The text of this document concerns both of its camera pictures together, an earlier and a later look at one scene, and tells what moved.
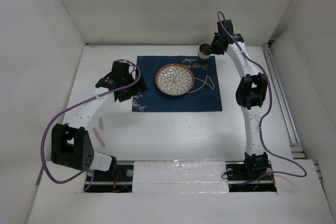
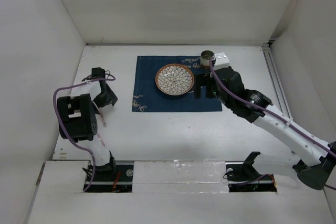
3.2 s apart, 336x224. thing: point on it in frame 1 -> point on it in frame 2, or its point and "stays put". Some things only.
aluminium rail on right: [295, 146] stays put
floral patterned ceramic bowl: [174, 79] stays put
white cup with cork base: [203, 53] -> [206, 56]
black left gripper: [138, 87] -> [110, 99]
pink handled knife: [100, 123] -> [104, 123]
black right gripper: [214, 49] -> [202, 80]
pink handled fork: [98, 137] stays put
